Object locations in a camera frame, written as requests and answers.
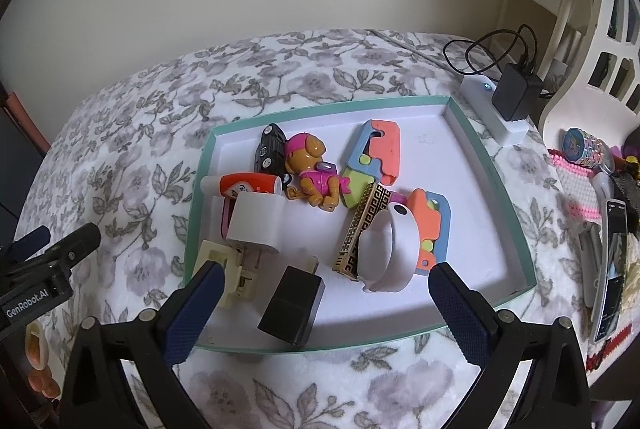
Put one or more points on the silver metal clip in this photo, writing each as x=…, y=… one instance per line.
x=592, y=259

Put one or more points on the black charger cube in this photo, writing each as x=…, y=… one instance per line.
x=292, y=304

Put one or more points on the white lattice headboard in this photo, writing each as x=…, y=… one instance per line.
x=565, y=109

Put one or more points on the grey floral blanket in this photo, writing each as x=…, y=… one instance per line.
x=150, y=119

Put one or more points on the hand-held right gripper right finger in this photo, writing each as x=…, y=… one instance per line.
x=460, y=314

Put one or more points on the orange toy tube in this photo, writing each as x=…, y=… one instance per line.
x=250, y=183

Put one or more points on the black yellow toy robot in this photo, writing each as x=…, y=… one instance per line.
x=625, y=179

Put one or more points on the pink smartwatch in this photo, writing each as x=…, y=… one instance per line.
x=223, y=216

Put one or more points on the black toy car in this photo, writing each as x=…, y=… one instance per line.
x=270, y=149

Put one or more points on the dark cabinet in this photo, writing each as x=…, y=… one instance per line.
x=15, y=159

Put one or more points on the blue-faced metal wristwatch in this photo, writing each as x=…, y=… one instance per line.
x=575, y=144

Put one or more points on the white power strip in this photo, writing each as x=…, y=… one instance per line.
x=510, y=134

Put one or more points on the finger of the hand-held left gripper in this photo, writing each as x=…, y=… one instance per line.
x=32, y=241
x=80, y=239

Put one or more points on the gold patterned bar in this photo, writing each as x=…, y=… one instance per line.
x=360, y=221

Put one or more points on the colourful folding toy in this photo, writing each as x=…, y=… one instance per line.
x=385, y=149
x=425, y=214

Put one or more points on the person's left hand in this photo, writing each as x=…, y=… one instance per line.
x=37, y=349

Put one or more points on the white smartwatch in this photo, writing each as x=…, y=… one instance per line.
x=395, y=254

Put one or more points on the teal cardboard tray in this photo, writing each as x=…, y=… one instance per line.
x=475, y=219

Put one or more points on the pink white beaded bag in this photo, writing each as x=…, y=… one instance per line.
x=575, y=189

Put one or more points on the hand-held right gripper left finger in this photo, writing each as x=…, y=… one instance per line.
x=194, y=311

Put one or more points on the black power adapter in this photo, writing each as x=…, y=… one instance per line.
x=515, y=91

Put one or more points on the brown pink dog toy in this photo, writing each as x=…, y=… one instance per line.
x=312, y=174

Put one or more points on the black white handheld device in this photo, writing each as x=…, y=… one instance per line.
x=612, y=269

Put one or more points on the white charger cube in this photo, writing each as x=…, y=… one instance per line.
x=255, y=221

